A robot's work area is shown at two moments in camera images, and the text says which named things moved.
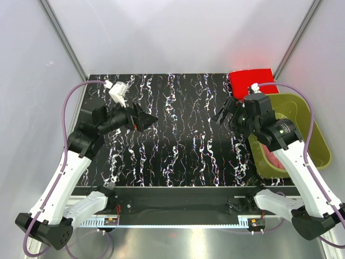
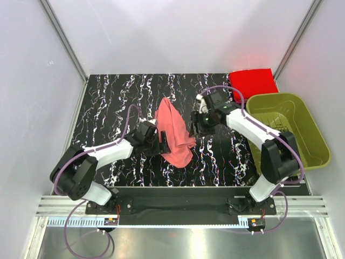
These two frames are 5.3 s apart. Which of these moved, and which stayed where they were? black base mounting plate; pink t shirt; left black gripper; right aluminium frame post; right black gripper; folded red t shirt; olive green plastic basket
Moved: right black gripper; pink t shirt; left black gripper
Stayed: olive green plastic basket; black base mounting plate; folded red t shirt; right aluminium frame post
